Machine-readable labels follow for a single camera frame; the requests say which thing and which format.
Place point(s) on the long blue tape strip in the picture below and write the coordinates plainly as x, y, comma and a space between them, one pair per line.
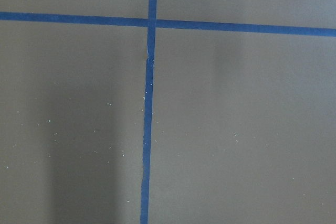
148, 105

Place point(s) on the crossing blue tape strip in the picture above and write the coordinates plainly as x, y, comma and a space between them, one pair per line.
172, 24

